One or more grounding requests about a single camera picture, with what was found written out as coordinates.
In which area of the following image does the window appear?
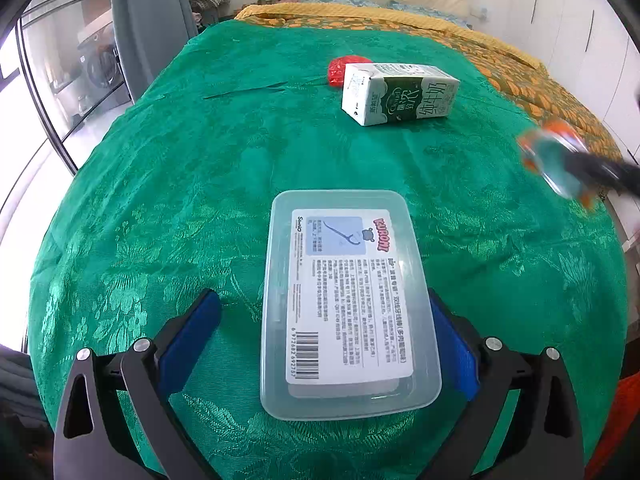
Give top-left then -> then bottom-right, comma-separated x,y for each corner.
0,25 -> 51,211

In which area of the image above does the orange bag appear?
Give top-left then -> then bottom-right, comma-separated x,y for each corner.
582,375 -> 640,480

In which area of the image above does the white green milk carton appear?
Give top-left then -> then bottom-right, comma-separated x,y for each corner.
341,62 -> 461,128

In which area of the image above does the cardboard box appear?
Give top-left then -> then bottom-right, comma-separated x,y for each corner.
82,0 -> 114,24

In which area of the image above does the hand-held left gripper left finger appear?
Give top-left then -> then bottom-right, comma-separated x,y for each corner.
52,289 -> 223,480

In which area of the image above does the red foil wrapper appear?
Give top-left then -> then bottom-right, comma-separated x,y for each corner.
327,53 -> 374,90

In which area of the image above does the white wardrobe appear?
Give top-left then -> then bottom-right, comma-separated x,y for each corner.
520,0 -> 640,171

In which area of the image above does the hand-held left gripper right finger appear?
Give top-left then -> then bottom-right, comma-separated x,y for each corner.
425,287 -> 586,480

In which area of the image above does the orange snack packet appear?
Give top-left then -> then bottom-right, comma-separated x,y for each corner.
517,120 -> 599,211

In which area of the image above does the grey curtain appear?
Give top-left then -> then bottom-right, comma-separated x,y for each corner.
110,0 -> 199,107

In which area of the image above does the glass sliding door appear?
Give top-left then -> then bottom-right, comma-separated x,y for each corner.
19,0 -> 132,172

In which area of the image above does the clear plastic box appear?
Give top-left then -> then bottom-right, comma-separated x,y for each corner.
259,189 -> 443,421

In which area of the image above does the green floral blanket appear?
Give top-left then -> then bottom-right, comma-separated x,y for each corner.
27,25 -> 629,480

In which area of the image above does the orange patterned blanket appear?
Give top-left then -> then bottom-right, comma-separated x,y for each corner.
235,2 -> 626,162

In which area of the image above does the washing machine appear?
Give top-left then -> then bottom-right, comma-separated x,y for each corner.
77,30 -> 124,99

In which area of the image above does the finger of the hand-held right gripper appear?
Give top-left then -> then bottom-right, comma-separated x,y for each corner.
565,147 -> 640,197

